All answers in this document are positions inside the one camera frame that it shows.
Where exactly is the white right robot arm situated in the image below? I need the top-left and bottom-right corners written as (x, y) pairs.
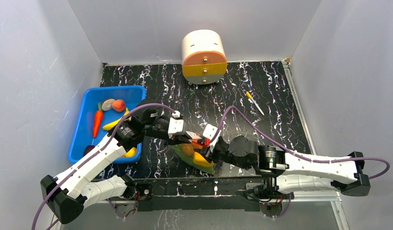
top-left (198, 136), bottom-right (371, 202)

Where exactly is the clear red-zipper zip bag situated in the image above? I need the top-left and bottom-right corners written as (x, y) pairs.
top-left (173, 131), bottom-right (216, 174)

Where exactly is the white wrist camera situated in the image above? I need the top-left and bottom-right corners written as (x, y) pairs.
top-left (201, 124), bottom-right (221, 146)
top-left (168, 111), bottom-right (185, 138)

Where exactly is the yellow toy banana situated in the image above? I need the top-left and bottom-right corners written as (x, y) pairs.
top-left (102, 108), bottom-right (129, 131)

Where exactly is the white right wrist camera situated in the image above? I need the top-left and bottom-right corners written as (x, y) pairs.
top-left (201, 124), bottom-right (221, 146)

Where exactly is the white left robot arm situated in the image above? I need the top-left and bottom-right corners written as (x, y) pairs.
top-left (39, 103), bottom-right (191, 224)

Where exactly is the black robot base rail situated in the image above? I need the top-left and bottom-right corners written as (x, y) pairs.
top-left (137, 176), bottom-right (282, 212)

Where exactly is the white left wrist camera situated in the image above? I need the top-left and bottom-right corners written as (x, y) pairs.
top-left (168, 111), bottom-right (185, 138)

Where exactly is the round three-drawer mini cabinet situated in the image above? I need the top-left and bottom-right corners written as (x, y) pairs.
top-left (181, 29), bottom-right (227, 85)

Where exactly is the orange toy carrot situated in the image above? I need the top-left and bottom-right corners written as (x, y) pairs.
top-left (92, 102), bottom-right (103, 138)

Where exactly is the purple toy eggplant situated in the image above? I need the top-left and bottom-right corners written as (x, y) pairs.
top-left (83, 145), bottom-right (95, 156)

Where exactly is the green leafy vegetable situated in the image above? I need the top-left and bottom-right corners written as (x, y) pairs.
top-left (173, 144), bottom-right (216, 174)

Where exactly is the yellow-tipped white pen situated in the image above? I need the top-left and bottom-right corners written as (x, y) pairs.
top-left (246, 92), bottom-right (264, 116)

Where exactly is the blue plastic bin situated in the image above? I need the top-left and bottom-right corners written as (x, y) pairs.
top-left (67, 85), bottom-right (146, 164)

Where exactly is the yellow toy lemon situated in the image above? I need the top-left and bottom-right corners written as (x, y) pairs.
top-left (122, 147), bottom-right (137, 158)

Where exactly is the tan toy potato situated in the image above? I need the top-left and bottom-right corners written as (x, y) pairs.
top-left (101, 98), bottom-right (115, 111)

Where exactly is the orange toy pumpkin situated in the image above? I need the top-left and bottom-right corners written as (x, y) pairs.
top-left (191, 141), bottom-right (205, 150)

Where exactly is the yellow toy bell pepper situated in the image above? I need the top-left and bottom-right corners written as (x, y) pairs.
top-left (192, 152), bottom-right (214, 168)

